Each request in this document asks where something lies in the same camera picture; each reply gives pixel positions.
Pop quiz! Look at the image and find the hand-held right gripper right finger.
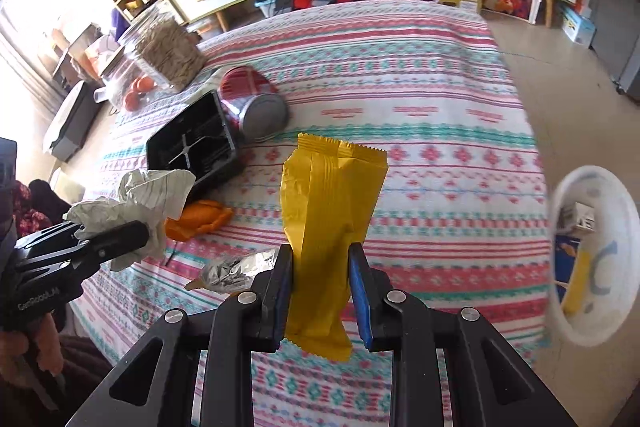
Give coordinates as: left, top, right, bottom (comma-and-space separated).
347, 241, 581, 427

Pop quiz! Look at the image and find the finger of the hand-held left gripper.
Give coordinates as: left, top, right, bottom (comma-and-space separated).
20, 221, 151, 278
14, 221, 86, 258

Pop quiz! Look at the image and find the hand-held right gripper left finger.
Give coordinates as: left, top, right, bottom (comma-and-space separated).
65, 243, 296, 427

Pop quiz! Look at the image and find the large white tissue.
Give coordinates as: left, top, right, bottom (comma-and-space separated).
65, 169, 197, 272

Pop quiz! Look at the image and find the milk carton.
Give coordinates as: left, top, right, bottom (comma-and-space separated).
560, 202, 596, 230

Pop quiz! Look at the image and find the white plastic bin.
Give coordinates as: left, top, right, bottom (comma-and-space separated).
547, 164, 640, 348

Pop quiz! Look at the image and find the person's left hand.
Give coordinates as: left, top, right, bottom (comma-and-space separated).
0, 311, 65, 378

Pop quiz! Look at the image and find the red floral clothing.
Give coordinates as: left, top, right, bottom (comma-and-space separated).
12, 179, 68, 238

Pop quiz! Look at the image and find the silver foil wrapper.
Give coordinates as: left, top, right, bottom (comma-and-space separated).
185, 249, 278, 296

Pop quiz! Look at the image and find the orange peel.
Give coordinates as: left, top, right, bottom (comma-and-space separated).
165, 200, 234, 242

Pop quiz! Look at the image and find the grey sofa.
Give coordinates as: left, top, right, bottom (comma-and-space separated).
42, 79, 103, 162

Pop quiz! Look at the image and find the black plastic tray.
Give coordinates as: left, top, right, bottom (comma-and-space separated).
146, 89, 246, 200

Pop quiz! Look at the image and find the glass jar of oranges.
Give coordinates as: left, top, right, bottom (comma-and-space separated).
95, 49, 161, 114

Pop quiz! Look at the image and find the patterned tablecloth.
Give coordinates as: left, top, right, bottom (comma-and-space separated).
75, 0, 548, 427

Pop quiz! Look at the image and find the red drink can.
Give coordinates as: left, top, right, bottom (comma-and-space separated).
219, 66, 289, 142

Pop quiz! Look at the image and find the glass jar of seeds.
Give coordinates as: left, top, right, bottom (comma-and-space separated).
117, 4, 207, 94

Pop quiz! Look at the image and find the red picture box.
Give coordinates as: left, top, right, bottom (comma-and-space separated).
472, 0, 543, 25

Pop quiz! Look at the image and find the yellow and blue box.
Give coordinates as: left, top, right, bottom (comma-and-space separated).
557, 2, 597, 45

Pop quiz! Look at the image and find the grey refrigerator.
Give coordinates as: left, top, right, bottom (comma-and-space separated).
590, 0, 640, 102

